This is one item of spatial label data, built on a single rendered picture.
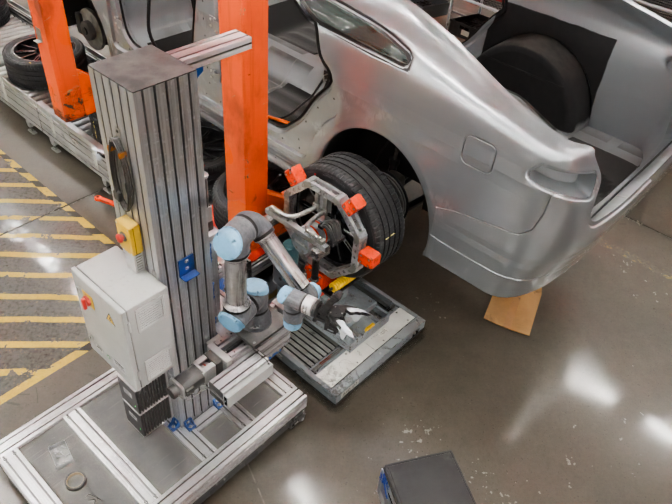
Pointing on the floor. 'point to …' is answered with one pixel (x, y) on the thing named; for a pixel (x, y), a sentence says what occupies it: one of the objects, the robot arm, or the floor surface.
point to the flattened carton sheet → (514, 311)
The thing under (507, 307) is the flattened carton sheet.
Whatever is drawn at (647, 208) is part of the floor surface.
